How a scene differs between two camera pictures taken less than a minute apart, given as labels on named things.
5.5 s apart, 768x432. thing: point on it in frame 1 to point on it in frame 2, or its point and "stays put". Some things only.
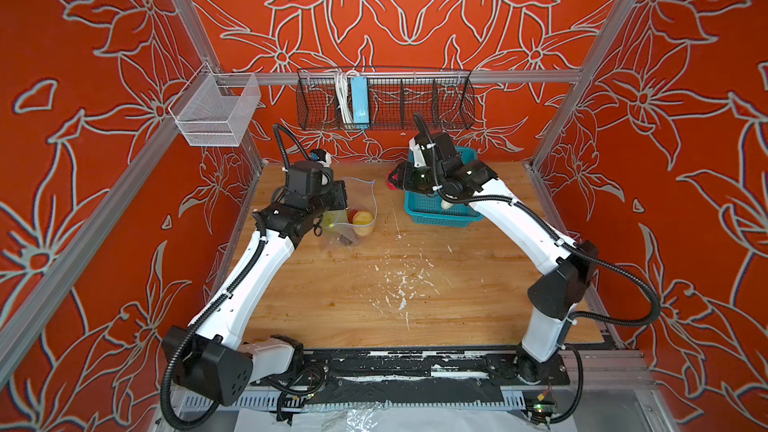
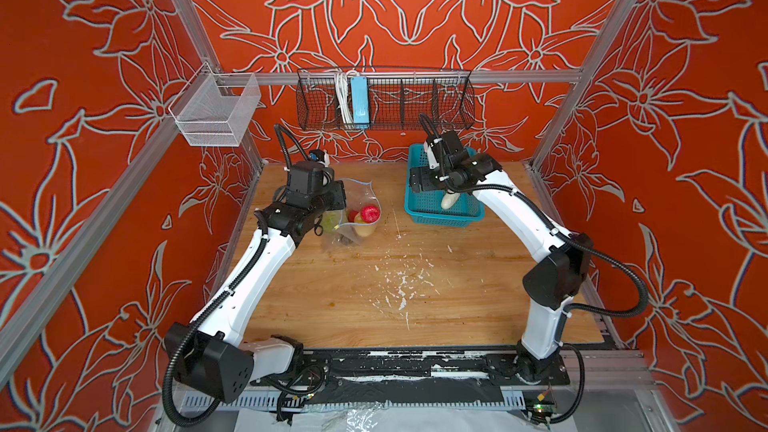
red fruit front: [390, 185] to [371, 214]
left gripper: [338, 201] stays put
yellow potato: [363, 221] stays put
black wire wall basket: [398, 99] stays put
